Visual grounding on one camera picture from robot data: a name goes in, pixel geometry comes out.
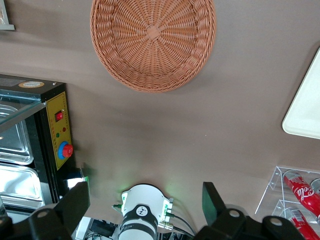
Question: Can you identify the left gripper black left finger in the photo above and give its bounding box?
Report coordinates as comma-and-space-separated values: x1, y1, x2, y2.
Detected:
0, 181, 91, 240

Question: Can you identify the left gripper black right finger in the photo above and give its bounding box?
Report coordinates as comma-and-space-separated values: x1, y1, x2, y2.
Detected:
191, 181, 306, 240

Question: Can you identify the beige plastic serving tray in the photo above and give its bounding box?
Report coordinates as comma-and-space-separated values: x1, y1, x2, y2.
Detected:
281, 45, 320, 140

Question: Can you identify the flat brown wicker basket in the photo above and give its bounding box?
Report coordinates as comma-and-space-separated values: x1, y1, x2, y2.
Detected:
89, 0, 217, 94

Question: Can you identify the grey tray with snacks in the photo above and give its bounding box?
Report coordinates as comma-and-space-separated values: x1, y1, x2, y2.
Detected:
0, 0, 16, 32

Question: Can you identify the clear acrylic bottle rack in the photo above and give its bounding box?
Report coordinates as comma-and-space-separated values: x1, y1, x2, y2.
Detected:
254, 165, 320, 240

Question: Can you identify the stainless steel pan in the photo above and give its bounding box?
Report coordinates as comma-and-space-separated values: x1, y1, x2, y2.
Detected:
0, 163, 46, 209
0, 104, 35, 166

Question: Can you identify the black food warmer cabinet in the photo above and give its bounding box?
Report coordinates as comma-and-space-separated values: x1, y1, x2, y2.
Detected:
0, 73, 76, 214

